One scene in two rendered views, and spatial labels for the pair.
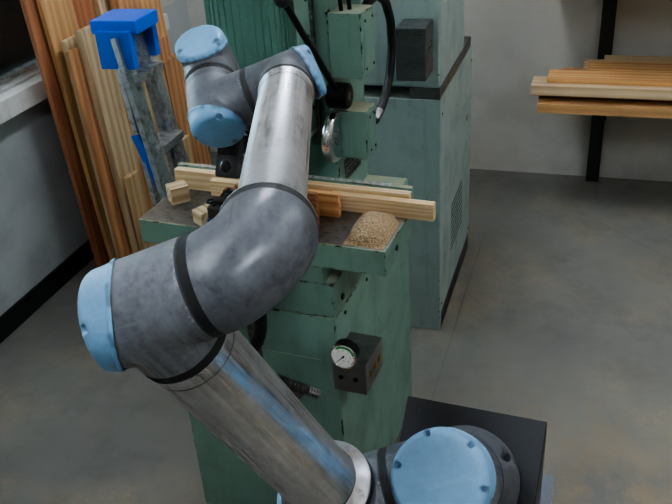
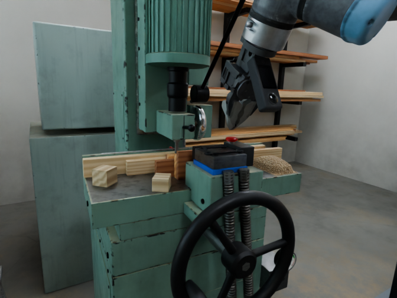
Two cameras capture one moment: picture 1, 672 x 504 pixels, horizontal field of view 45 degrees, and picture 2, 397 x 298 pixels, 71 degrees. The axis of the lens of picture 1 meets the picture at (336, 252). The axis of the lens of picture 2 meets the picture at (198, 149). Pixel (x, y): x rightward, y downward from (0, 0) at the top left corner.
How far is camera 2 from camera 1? 1.51 m
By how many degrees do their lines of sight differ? 49
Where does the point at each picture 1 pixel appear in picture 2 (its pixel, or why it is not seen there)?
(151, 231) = (107, 213)
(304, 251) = not seen: outside the picture
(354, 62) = (204, 73)
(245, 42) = (201, 23)
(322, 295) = (259, 222)
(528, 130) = not seen: hidden behind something
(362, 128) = (210, 116)
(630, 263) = not seen: hidden behind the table
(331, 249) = (270, 181)
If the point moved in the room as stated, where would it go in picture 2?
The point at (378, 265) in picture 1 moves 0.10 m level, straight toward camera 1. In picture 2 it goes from (296, 184) to (331, 193)
